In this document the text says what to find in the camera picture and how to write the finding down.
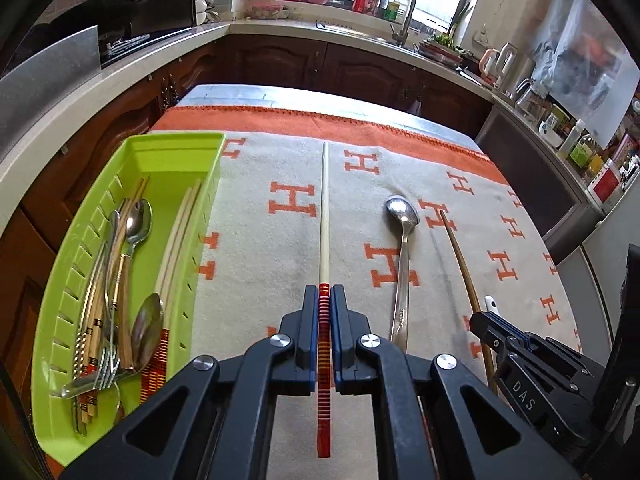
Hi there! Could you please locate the brown wooden chopstick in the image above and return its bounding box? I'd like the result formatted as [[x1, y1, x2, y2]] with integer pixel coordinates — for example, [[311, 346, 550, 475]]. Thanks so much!
[[438, 210, 498, 394]]

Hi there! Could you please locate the white ceramic soup spoon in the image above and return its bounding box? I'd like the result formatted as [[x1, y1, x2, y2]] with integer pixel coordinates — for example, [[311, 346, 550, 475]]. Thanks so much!
[[484, 296, 499, 315]]

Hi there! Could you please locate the white chopstick red striped end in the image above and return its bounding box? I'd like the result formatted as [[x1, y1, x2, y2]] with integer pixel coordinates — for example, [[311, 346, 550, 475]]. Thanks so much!
[[157, 179, 207, 391]]

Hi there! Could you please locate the large steel serving spoon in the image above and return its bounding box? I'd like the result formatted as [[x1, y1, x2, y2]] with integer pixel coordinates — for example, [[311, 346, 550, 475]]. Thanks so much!
[[60, 292, 164, 399]]

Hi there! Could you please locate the long steel spoon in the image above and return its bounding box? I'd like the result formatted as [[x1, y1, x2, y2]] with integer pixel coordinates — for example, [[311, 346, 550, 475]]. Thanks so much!
[[385, 195, 420, 352]]

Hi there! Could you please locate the steel fork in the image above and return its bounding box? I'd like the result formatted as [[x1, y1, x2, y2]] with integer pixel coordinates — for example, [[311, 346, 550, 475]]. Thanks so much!
[[96, 209, 120, 390]]

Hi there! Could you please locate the spoon with wooden handle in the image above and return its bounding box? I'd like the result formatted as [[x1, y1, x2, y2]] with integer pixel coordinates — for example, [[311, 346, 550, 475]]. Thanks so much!
[[116, 198, 152, 370]]

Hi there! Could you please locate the bamboo chopstick red gold end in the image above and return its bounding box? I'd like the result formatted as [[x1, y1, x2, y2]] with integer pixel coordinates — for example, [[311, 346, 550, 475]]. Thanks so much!
[[76, 176, 149, 425]]

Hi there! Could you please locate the silver metal chopstick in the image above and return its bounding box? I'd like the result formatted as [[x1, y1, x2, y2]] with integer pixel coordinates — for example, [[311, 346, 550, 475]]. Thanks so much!
[[72, 242, 105, 436]]

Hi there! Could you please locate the steel kitchen faucet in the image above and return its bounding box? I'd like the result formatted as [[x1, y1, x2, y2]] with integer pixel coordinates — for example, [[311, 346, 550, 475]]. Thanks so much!
[[392, 0, 416, 48]]

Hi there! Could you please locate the orange white H-pattern cloth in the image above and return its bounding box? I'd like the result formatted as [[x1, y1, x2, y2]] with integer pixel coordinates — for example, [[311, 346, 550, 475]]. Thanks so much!
[[60, 104, 584, 480]]

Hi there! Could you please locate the green plastic utensil tray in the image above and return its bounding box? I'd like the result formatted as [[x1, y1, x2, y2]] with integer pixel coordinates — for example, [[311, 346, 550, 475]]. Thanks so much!
[[32, 131, 226, 466]]

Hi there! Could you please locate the white electric kettle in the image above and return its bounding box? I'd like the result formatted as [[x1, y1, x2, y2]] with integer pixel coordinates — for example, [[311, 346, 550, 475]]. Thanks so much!
[[478, 42, 518, 87]]

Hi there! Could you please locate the stainless steel splash panel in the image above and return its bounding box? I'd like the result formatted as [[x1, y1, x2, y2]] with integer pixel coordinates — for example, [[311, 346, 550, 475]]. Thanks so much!
[[0, 25, 101, 159]]

